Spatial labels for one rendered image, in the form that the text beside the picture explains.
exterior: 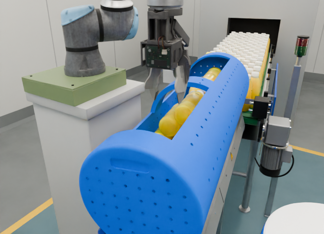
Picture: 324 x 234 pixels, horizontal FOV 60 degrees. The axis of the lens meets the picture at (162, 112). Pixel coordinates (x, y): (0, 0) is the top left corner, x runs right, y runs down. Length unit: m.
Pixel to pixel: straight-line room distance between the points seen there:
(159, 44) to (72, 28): 0.50
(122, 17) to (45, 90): 0.36
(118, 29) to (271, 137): 0.96
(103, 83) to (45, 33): 2.87
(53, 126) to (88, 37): 0.35
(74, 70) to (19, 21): 2.65
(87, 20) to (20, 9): 2.67
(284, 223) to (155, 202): 0.29
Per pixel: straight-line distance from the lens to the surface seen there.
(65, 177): 1.21
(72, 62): 1.05
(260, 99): 1.44
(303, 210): 0.75
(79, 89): 0.95
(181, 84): 0.64
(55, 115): 1.08
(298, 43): 1.71
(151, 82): 0.66
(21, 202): 2.49
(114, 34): 1.05
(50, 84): 1.00
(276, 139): 1.58
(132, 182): 0.58
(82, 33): 1.02
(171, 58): 0.57
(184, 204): 0.56
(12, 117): 3.74
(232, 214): 2.21
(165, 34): 0.59
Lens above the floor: 1.50
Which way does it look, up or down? 24 degrees down
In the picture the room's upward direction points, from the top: straight up
